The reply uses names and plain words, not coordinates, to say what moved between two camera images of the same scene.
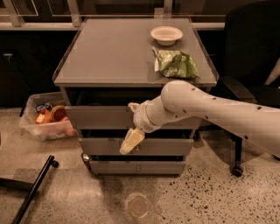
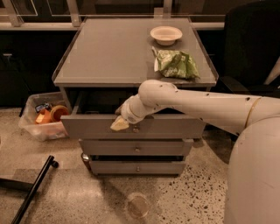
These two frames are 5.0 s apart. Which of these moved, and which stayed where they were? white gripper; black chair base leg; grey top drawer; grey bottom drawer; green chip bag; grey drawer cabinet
Moved: grey top drawer; white gripper
Stayed: green chip bag; black chair base leg; grey bottom drawer; grey drawer cabinet
